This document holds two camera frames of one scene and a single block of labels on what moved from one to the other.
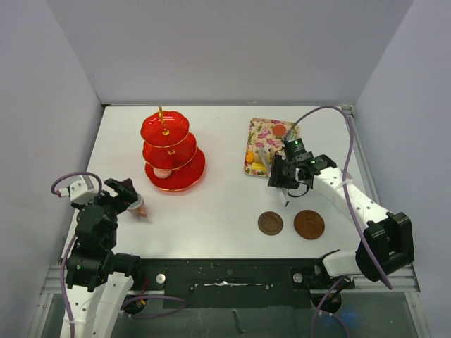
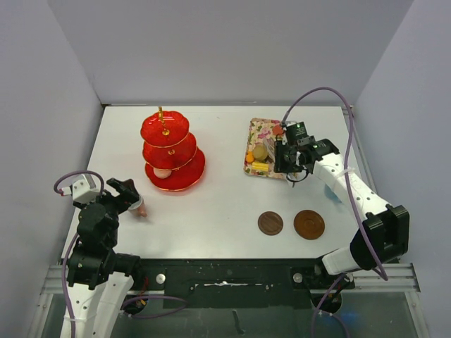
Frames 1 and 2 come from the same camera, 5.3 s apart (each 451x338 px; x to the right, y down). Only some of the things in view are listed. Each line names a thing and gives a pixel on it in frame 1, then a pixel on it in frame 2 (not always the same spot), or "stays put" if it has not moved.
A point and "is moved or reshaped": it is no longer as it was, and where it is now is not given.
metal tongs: x=266 y=158 is moved or reshaped
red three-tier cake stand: x=167 y=145 stays put
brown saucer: x=309 y=224 stays put
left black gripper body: x=115 y=204 stays put
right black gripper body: x=284 y=175 to x=286 y=159
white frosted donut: x=162 y=174 stays put
